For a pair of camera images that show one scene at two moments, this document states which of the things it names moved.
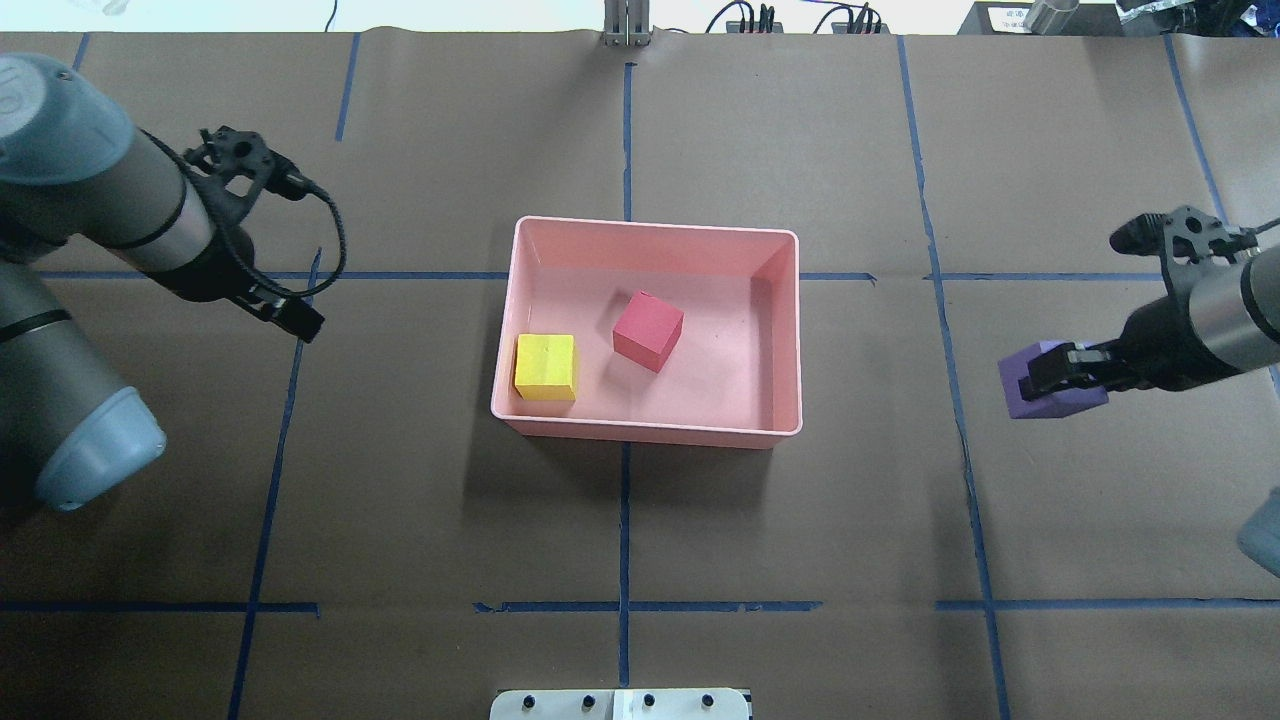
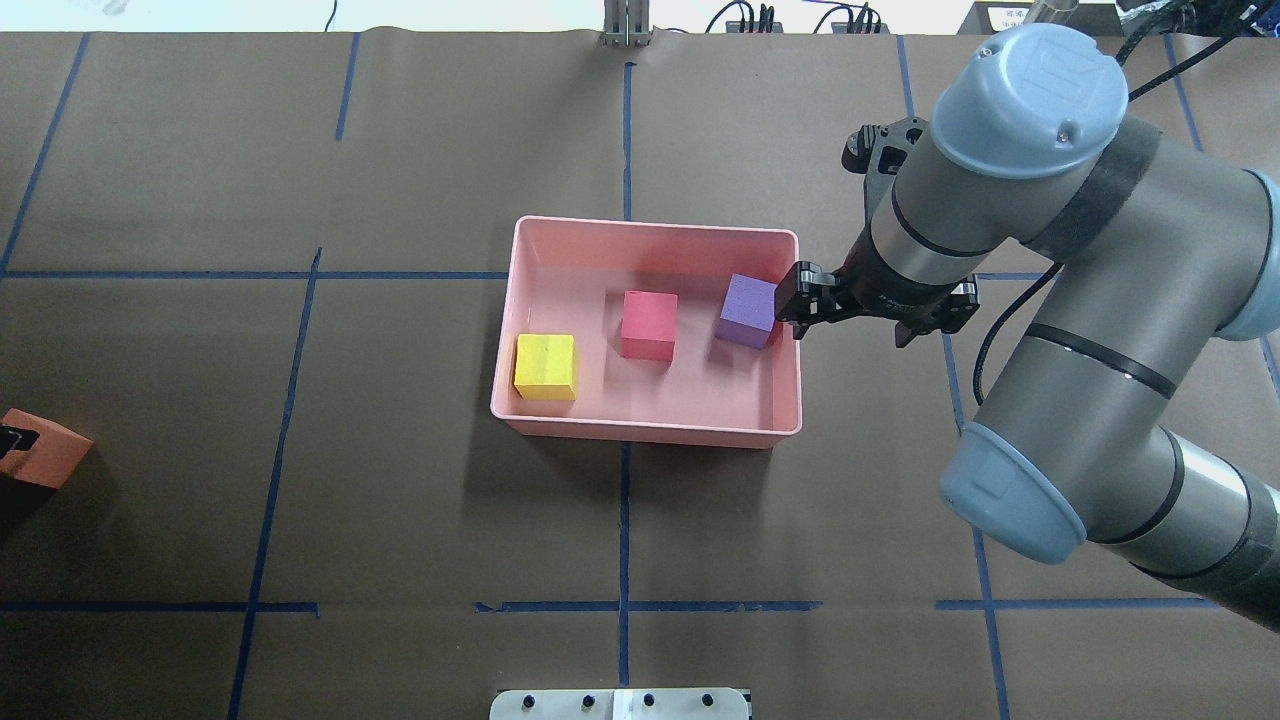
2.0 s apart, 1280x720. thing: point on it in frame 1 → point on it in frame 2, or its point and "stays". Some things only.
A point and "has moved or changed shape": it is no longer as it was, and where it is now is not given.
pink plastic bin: [649, 334] stays
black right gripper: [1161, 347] → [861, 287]
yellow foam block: [544, 367] stays
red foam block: [649, 331] stays
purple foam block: [1058, 404] has moved or changed shape
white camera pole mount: [620, 704] stays
